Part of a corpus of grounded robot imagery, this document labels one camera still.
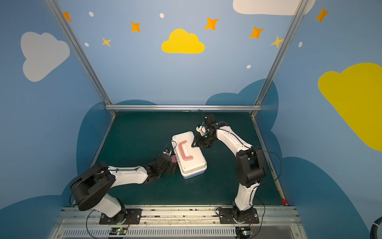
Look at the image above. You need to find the white blue tool box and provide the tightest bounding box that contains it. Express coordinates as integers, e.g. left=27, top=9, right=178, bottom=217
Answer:
left=171, top=131, right=207, bottom=179

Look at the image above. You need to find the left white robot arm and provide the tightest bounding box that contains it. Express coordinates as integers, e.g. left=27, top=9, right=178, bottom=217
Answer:
left=70, top=154, right=178, bottom=224

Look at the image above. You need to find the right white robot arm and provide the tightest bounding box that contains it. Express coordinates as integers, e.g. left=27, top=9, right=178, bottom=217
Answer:
left=192, top=115, right=267, bottom=217

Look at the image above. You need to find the left controller board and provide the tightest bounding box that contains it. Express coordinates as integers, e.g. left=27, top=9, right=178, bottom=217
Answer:
left=109, top=228, right=128, bottom=236

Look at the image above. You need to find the controller board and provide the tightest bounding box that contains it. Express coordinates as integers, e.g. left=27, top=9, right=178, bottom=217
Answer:
left=235, top=227, right=253, bottom=239
left=109, top=228, right=128, bottom=236

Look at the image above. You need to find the right controller board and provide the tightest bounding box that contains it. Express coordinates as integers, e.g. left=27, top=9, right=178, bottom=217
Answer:
left=235, top=227, right=253, bottom=239

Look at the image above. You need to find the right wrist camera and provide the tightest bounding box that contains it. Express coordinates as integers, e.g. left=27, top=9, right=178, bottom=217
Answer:
left=196, top=124, right=208, bottom=136

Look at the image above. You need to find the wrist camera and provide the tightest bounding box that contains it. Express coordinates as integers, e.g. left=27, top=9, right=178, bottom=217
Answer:
left=196, top=124, right=208, bottom=136
left=164, top=148, right=173, bottom=156

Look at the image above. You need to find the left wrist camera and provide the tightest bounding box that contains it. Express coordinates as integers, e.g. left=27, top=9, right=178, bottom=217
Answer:
left=164, top=148, right=173, bottom=156

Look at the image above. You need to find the pink tool box handle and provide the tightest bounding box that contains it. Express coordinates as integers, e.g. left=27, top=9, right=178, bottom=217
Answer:
left=179, top=140, right=194, bottom=161

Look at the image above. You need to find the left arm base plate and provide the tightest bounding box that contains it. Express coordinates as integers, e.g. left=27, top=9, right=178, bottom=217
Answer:
left=99, top=208, right=142, bottom=225

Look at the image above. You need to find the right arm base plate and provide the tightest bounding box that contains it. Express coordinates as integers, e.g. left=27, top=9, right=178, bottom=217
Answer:
left=215, top=207, right=260, bottom=224

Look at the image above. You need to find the back horizontal frame bar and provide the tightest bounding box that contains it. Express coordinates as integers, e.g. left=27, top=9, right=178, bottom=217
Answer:
left=105, top=105, right=262, bottom=112

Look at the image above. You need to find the right frame post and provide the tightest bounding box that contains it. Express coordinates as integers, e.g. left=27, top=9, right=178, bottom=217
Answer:
left=251, top=0, right=310, bottom=120

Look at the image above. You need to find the frame post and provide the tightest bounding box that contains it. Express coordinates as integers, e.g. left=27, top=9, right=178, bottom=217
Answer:
left=45, top=0, right=112, bottom=106
left=251, top=0, right=310, bottom=120

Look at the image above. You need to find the aluminium front rail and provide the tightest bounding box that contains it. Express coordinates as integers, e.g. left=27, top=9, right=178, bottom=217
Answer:
left=49, top=205, right=307, bottom=239

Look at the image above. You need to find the left frame post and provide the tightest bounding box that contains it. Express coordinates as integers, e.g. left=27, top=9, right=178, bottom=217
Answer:
left=45, top=0, right=112, bottom=106

